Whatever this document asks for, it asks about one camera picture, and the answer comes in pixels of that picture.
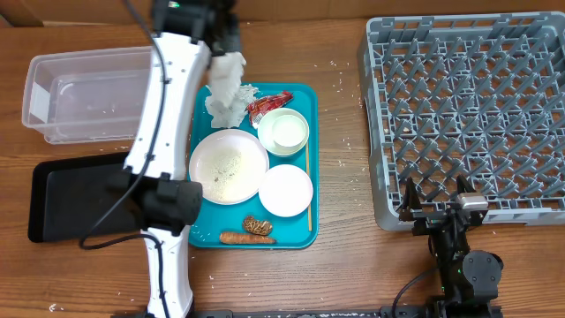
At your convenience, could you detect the wooden chopstick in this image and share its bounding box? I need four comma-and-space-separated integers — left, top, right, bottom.
305, 141, 313, 232

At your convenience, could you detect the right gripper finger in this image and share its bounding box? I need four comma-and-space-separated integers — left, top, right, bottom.
399, 177, 422, 211
456, 175, 476, 194

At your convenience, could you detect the white cup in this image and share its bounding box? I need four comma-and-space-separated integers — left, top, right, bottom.
272, 115, 306, 149

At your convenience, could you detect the white napkin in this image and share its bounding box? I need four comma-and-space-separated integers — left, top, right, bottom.
208, 52, 246, 108
205, 84, 259, 128

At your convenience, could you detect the small pink plate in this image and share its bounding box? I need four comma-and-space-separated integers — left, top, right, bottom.
259, 164, 308, 217

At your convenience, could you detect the red snack wrapper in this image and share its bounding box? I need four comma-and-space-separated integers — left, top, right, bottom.
246, 91, 293, 129

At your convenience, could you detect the large white plate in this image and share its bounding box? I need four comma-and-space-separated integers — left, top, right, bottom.
188, 129, 269, 205

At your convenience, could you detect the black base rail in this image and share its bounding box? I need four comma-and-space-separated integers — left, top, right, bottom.
110, 306, 504, 318

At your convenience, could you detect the black plastic tray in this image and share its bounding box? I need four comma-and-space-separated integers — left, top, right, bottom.
27, 152, 127, 243

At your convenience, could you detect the orange carrot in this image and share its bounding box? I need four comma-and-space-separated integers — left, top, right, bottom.
220, 231, 276, 245

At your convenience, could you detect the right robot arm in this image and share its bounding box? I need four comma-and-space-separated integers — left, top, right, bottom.
380, 175, 504, 318

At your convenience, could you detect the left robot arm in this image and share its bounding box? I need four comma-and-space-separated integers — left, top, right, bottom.
110, 0, 240, 317

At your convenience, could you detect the clear plastic bin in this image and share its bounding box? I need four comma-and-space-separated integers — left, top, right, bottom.
21, 47, 151, 144

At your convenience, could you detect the grey dishwasher rack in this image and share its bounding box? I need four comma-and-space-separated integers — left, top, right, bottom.
358, 11, 564, 231

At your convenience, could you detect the pale green bowl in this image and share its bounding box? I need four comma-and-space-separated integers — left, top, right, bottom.
257, 108, 310, 157

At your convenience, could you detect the teal plastic tray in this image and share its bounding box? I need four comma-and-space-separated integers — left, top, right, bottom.
189, 82, 320, 249

